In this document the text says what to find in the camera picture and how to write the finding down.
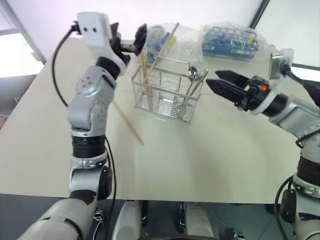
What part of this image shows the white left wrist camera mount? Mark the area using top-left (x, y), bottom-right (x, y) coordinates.
top-left (76, 12), bottom-right (127, 77)

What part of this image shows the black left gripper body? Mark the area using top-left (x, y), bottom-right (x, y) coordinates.
top-left (109, 31), bottom-right (135, 67)

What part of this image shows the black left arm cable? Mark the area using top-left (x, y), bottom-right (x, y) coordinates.
top-left (51, 21), bottom-right (118, 240)

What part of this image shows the grey metal post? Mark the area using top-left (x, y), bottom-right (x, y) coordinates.
top-left (0, 0), bottom-right (47, 64)

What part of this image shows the metal spoon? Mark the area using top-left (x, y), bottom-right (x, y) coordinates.
top-left (174, 67), bottom-right (210, 118)
top-left (183, 64), bottom-right (200, 101)

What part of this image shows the clear plastic bag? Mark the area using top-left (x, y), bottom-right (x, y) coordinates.
top-left (146, 21), bottom-right (204, 66)
top-left (199, 20), bottom-right (277, 62)

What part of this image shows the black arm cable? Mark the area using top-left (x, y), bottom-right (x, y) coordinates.
top-left (51, 21), bottom-right (118, 240)
top-left (274, 61), bottom-right (320, 226)

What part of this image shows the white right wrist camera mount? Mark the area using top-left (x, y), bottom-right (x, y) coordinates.
top-left (251, 48), bottom-right (295, 116)

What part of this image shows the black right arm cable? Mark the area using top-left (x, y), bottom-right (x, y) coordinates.
top-left (274, 61), bottom-right (320, 226)

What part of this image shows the white rounded shell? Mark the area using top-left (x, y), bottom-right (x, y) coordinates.
top-left (177, 201), bottom-right (216, 240)
top-left (111, 200), bottom-right (148, 240)

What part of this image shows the small connector with wires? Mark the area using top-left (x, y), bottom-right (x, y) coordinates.
top-left (92, 209), bottom-right (105, 227)

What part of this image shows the wooden chopstick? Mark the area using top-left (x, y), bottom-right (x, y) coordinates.
top-left (112, 100), bottom-right (145, 146)
top-left (138, 54), bottom-right (148, 87)
top-left (147, 21), bottom-right (181, 78)
top-left (141, 53), bottom-right (153, 102)

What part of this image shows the metal wire basket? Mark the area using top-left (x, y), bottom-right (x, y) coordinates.
top-left (131, 55), bottom-right (209, 125)

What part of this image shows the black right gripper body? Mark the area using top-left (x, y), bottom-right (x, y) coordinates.
top-left (234, 75), bottom-right (270, 112)

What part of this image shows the dark window frame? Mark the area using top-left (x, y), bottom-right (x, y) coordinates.
top-left (248, 0), bottom-right (271, 29)

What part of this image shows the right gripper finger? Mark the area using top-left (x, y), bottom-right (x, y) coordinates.
top-left (205, 78), bottom-right (247, 105)
top-left (215, 69), bottom-right (251, 89)

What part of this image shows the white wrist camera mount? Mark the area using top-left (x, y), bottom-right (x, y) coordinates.
top-left (76, 12), bottom-right (127, 77)
top-left (251, 48), bottom-right (295, 116)

